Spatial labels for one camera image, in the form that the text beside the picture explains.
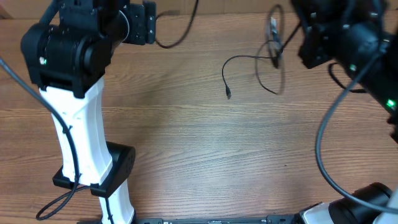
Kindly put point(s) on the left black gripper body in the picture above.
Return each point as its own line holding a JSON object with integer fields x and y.
{"x": 141, "y": 27}

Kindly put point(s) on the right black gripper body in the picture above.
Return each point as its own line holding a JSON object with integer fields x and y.
{"x": 330, "y": 48}

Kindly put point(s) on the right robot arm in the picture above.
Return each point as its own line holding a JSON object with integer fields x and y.
{"x": 375, "y": 203}

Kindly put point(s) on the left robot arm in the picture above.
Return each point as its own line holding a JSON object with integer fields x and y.
{"x": 66, "y": 54}

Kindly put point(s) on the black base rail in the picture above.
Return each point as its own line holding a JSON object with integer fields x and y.
{"x": 270, "y": 219}

